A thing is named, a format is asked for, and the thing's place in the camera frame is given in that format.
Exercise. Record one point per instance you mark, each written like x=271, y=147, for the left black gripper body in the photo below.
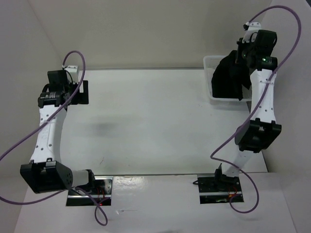
x=71, y=88

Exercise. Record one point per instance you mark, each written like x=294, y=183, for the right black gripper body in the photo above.
x=244, y=50

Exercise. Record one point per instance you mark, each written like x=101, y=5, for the black pleated skirt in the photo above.
x=229, y=78

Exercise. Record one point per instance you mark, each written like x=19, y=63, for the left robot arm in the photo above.
x=45, y=172

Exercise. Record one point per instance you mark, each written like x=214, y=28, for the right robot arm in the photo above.
x=261, y=129

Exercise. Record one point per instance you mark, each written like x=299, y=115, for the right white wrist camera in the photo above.
x=251, y=30

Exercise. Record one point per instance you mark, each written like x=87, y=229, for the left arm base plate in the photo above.
x=102, y=193

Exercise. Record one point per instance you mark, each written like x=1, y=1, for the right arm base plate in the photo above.
x=211, y=192

